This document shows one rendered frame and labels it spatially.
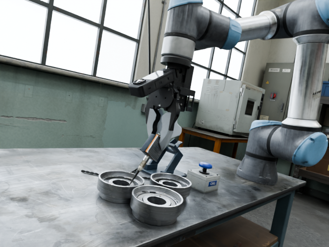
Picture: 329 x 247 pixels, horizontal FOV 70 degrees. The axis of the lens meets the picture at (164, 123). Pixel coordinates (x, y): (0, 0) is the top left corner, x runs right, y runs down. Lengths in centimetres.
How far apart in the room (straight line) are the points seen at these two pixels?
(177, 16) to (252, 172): 62
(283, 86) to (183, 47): 395
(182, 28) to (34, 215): 46
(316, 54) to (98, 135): 191
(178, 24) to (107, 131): 191
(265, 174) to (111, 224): 65
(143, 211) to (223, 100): 249
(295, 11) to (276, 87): 360
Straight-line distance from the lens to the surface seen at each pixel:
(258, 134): 94
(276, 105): 443
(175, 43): 55
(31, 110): 208
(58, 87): 212
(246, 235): 113
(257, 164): 95
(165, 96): 54
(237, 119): 277
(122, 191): 52
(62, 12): 223
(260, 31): 89
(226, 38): 63
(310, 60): 87
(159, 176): 65
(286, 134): 87
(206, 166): 70
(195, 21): 57
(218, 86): 294
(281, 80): 448
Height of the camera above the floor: 103
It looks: 5 degrees down
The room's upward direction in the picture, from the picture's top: 10 degrees clockwise
